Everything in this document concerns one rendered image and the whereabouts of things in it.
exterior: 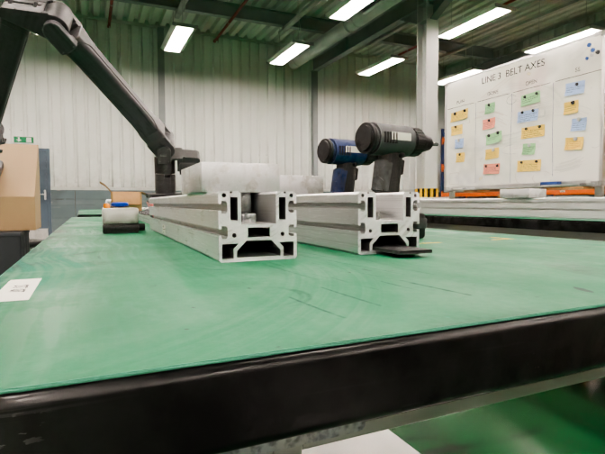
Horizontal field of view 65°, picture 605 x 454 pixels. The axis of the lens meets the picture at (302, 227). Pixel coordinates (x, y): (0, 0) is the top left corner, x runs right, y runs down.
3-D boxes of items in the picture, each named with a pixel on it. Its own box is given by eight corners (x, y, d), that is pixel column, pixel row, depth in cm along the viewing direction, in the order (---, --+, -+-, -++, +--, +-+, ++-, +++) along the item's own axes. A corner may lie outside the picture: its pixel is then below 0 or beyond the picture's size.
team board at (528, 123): (426, 293, 441) (428, 80, 430) (466, 288, 461) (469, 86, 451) (577, 333, 304) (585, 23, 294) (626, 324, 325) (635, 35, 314)
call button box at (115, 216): (102, 231, 117) (102, 206, 117) (143, 231, 121) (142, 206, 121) (103, 233, 110) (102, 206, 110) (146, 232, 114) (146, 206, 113)
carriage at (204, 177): (182, 211, 77) (181, 168, 76) (247, 210, 81) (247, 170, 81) (202, 213, 62) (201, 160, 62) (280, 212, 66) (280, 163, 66)
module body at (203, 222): (149, 229, 129) (148, 197, 129) (186, 228, 133) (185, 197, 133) (219, 262, 56) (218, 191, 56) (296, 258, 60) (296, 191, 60)
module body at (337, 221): (218, 227, 137) (217, 197, 136) (251, 226, 141) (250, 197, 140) (357, 255, 64) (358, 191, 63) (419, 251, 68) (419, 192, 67)
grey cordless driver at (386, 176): (349, 239, 91) (349, 124, 90) (422, 234, 102) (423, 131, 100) (376, 241, 85) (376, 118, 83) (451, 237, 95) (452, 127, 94)
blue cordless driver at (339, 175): (313, 231, 113) (313, 139, 112) (377, 229, 123) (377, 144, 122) (332, 233, 106) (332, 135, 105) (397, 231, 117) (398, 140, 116)
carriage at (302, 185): (248, 208, 107) (248, 178, 107) (293, 208, 111) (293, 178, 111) (273, 209, 92) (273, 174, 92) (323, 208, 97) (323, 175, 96)
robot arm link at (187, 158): (157, 128, 131) (157, 147, 125) (199, 129, 134) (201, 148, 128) (158, 162, 140) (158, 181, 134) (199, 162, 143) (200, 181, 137)
